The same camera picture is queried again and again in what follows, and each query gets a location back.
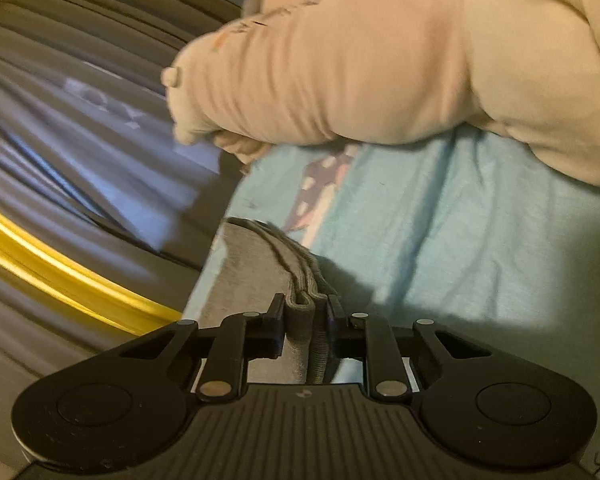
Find grey pants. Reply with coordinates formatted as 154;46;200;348
200;217;340;386

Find pinkish beige plush toy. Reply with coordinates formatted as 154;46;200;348
160;0;600;192

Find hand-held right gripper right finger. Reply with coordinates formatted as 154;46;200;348
327;295;481;402

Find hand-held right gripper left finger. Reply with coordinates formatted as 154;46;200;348
121;294;287;403

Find light blue mushroom-print bed sheet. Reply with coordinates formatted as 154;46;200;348
180;125;600;466

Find yellow curtain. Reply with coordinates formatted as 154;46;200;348
0;199;183;337

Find grey curtain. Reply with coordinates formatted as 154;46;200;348
0;0;261;286
0;247;193;466

